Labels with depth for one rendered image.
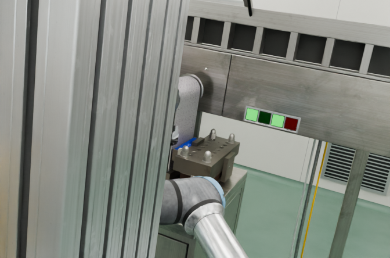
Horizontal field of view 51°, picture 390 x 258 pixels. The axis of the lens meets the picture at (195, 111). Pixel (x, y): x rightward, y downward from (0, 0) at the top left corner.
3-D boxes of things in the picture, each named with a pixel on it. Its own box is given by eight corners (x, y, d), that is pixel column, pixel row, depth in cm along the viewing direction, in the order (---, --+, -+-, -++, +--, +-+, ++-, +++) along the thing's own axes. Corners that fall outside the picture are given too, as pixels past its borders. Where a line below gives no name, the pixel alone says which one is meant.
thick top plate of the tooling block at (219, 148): (172, 169, 165) (174, 156, 163) (207, 145, 201) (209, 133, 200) (209, 181, 159) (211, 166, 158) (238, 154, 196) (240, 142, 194)
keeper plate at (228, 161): (220, 181, 176) (224, 157, 173) (227, 174, 185) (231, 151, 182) (225, 182, 175) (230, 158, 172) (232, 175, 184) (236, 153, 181)
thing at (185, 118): (169, 152, 169) (175, 109, 165) (191, 139, 190) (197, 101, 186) (170, 152, 169) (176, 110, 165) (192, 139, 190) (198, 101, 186)
